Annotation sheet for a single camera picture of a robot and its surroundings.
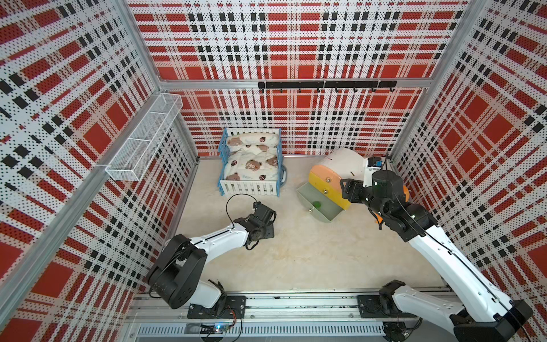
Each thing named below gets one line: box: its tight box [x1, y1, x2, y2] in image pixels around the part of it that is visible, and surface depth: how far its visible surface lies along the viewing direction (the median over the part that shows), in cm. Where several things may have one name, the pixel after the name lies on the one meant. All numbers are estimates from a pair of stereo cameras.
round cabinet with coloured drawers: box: [297, 148, 365, 224], surface depth 92 cm
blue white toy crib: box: [217, 127, 288, 198], surface depth 107 cm
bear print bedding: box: [224, 133, 279, 181], surface depth 108 cm
